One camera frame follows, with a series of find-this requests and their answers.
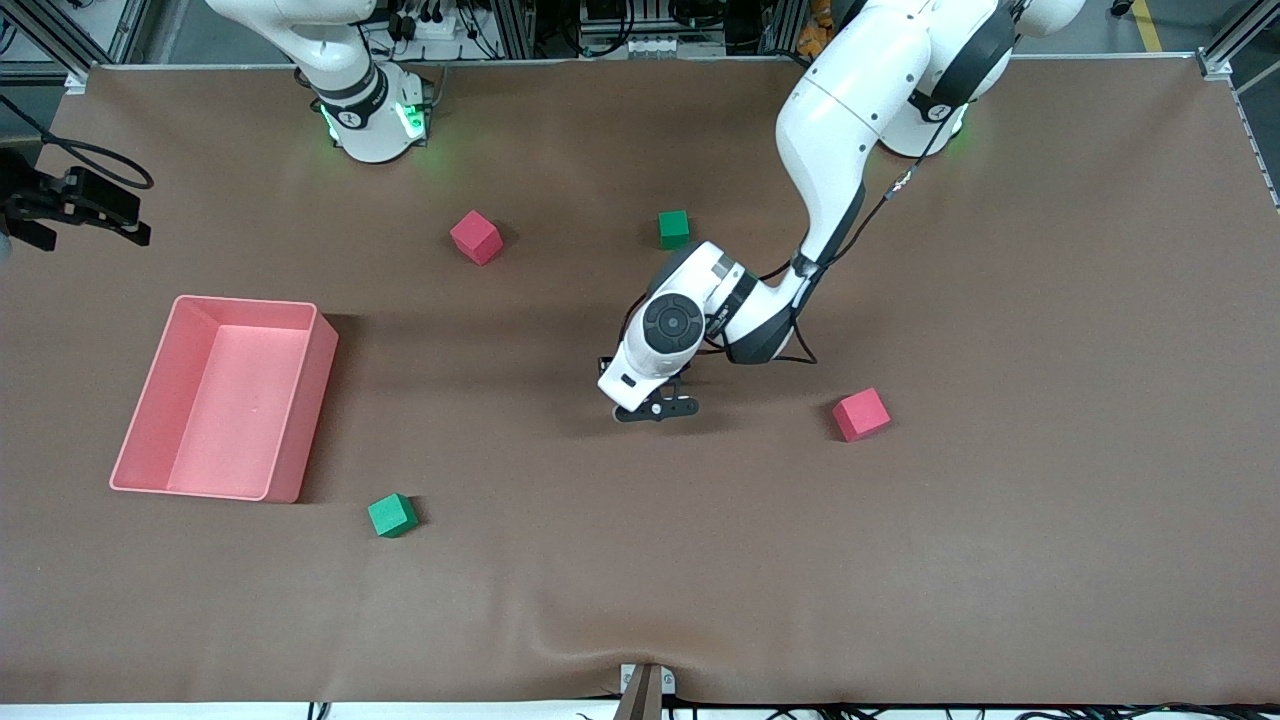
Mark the white power strip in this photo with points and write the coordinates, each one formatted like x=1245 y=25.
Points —
x=430 y=25

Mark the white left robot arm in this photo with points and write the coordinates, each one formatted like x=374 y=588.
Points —
x=860 y=90

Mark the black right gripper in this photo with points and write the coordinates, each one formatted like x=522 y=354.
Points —
x=40 y=195

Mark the pink plastic bin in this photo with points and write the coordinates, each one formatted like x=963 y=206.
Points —
x=225 y=420

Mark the black electronics rack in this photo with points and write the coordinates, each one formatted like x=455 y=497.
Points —
x=650 y=25

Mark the brown table mat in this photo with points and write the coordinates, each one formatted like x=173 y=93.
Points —
x=640 y=560

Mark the aluminium frame profile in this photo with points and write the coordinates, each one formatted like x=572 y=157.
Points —
x=55 y=40
x=1235 y=45

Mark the silver camera pole bracket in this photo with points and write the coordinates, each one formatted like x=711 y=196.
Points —
x=645 y=685

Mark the green foam cube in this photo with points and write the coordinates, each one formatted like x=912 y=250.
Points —
x=392 y=516
x=674 y=230

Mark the orange objects heap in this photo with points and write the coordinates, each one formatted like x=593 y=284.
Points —
x=815 y=30

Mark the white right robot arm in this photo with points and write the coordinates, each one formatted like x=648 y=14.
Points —
x=360 y=130

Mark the pink foam cube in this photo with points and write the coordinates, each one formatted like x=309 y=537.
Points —
x=475 y=238
x=860 y=415

